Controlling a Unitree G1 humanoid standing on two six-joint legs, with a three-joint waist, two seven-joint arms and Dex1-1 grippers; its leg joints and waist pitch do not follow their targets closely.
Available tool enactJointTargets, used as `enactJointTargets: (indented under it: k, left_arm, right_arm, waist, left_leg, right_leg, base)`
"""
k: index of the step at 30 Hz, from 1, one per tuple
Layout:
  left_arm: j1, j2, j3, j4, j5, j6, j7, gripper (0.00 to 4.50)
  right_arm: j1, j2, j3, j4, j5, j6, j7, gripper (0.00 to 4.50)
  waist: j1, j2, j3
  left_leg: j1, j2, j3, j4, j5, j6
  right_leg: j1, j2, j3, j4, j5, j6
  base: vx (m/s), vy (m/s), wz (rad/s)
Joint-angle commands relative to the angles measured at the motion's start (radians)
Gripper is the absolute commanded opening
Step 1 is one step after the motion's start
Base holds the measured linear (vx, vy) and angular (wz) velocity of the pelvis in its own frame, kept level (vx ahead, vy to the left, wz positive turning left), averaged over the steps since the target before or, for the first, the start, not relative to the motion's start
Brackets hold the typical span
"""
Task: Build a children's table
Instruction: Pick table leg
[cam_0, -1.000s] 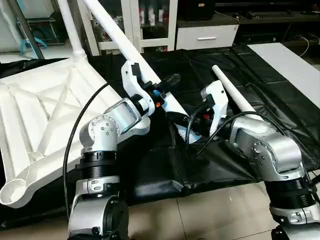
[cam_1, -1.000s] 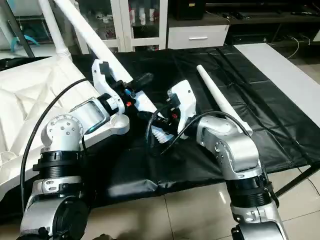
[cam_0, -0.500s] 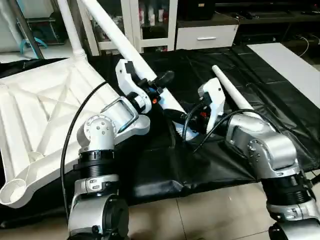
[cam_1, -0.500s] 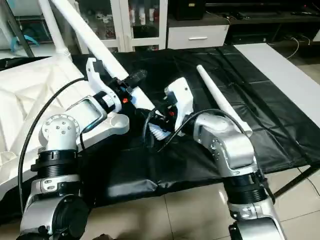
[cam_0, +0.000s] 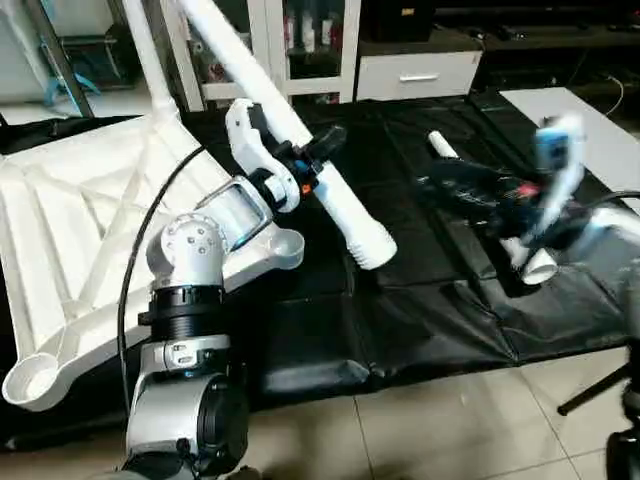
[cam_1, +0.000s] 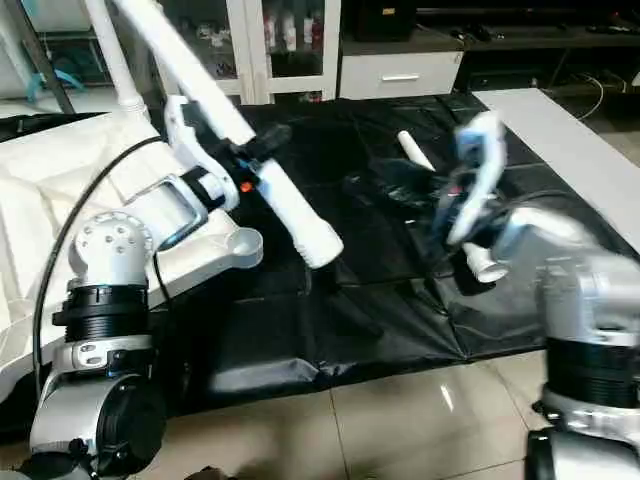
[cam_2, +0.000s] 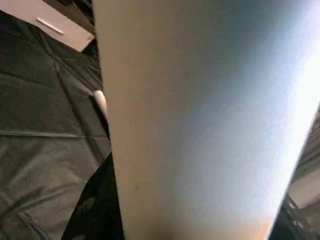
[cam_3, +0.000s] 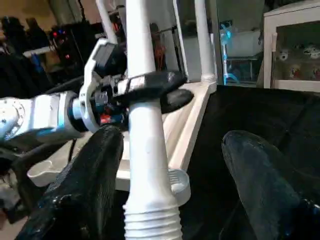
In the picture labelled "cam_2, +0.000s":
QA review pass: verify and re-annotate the black table mat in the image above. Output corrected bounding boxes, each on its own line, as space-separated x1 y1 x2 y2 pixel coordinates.
0 10 118 240

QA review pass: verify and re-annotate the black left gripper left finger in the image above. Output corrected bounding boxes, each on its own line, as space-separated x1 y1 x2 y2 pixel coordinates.
61 152 126 240

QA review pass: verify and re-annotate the white drawer unit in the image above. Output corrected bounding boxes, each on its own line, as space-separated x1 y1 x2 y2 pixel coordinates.
0 0 96 53

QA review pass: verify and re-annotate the white plastic table leg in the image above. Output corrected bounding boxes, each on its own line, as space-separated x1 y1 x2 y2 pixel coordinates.
93 90 110 123
91 0 320 240

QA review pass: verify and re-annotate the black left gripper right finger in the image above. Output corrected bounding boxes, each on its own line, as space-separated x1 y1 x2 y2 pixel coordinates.
267 195 320 240

